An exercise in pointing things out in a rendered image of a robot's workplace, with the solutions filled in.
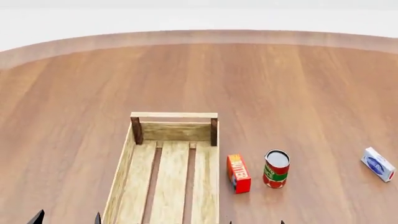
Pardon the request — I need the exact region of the wooden slatted tray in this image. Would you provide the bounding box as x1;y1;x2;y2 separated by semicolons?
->
101;111;221;224

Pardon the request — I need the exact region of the red butter box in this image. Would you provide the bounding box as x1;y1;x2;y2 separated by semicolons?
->
226;153;252;195

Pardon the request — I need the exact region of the red tomato sauce can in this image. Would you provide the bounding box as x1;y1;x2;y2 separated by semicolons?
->
262;149;290;189

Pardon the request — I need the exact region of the white and blue carton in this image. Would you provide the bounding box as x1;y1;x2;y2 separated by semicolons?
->
360;146;396;183

